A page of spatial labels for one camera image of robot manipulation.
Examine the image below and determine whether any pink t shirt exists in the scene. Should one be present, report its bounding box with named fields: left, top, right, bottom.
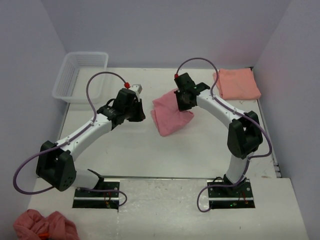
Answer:
left=150, top=89, right=194, bottom=137

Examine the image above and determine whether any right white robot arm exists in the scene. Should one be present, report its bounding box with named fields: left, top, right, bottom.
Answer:
left=174, top=73, right=263, bottom=197

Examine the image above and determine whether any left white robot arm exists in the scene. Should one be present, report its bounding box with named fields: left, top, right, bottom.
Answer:
left=36, top=84, right=146, bottom=197

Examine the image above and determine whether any folded salmon t shirt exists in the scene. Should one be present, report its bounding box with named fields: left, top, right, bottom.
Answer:
left=216, top=68, right=261, bottom=100

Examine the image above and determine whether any white plastic basket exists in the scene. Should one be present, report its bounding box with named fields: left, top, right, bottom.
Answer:
left=52, top=51, right=109, bottom=104

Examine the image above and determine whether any crumpled salmon shirt pile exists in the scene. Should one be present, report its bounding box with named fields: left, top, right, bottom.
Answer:
left=13, top=209, right=80, bottom=240

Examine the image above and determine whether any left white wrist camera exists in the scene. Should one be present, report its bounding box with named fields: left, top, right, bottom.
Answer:
left=129, top=84, right=143, bottom=98

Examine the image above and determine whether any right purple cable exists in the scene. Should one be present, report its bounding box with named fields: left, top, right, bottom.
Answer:
left=197, top=57, right=273, bottom=213

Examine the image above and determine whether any purple cable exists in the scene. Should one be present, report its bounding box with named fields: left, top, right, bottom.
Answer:
left=197, top=57, right=273, bottom=213
left=12, top=71, right=131, bottom=207

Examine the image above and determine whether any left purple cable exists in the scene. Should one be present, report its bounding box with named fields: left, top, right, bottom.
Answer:
left=12, top=71, right=131, bottom=207

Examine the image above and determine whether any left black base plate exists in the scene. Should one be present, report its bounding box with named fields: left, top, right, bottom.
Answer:
left=72, top=189, right=120, bottom=210

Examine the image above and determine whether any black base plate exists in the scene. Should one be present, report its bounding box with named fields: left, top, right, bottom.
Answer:
left=207, top=179, right=256, bottom=210
left=72, top=189, right=120, bottom=210

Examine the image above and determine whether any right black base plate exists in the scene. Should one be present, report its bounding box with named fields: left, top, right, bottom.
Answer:
left=207, top=179, right=256, bottom=210

